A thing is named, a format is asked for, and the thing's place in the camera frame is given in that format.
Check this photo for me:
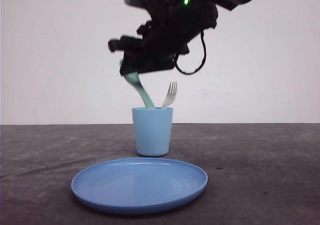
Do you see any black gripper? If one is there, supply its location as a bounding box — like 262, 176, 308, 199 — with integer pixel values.
108, 0, 218, 76

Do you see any mint green plastic spoon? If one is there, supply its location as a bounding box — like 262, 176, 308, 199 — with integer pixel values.
124, 71, 155, 109

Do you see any white plastic fork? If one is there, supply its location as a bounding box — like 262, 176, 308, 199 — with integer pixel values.
161, 81, 178, 109

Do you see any light blue plastic cup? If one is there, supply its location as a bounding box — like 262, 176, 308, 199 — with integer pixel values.
131, 107, 173, 157

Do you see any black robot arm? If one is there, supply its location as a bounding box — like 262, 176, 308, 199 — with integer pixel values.
108, 0, 251, 76

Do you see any blue plastic plate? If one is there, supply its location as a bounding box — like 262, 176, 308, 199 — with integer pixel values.
70, 157, 208, 215

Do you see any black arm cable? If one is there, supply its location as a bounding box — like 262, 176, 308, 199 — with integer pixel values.
173, 28, 208, 76

